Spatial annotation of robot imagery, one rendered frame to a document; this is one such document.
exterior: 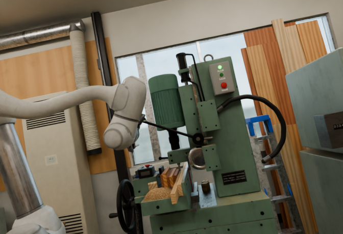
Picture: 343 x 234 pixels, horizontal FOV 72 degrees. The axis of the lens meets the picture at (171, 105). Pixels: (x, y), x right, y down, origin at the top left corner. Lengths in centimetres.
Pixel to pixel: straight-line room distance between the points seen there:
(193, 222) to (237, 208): 22
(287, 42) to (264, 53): 28
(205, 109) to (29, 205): 86
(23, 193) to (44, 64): 226
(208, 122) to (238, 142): 20
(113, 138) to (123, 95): 17
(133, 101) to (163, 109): 43
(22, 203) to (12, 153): 20
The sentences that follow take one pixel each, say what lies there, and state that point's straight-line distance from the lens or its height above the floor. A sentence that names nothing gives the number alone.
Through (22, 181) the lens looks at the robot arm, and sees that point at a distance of 115.
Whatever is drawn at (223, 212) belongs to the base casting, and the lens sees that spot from 123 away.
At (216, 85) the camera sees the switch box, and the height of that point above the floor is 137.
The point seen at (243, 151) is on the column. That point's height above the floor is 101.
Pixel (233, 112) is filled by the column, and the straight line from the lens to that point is 127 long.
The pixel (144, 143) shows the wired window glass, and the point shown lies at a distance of 279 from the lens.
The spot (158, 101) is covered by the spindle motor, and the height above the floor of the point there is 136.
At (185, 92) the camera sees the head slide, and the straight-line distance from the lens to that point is 131.
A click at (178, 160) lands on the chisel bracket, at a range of 136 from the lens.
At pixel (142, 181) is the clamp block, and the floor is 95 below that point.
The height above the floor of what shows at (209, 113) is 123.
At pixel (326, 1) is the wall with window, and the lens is 342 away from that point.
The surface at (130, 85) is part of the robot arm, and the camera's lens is 90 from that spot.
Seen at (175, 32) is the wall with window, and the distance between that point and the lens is 288.
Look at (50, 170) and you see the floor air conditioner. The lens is 278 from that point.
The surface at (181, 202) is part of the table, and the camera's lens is 111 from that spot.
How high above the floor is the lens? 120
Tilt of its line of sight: 5 degrees up
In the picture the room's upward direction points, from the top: 11 degrees counter-clockwise
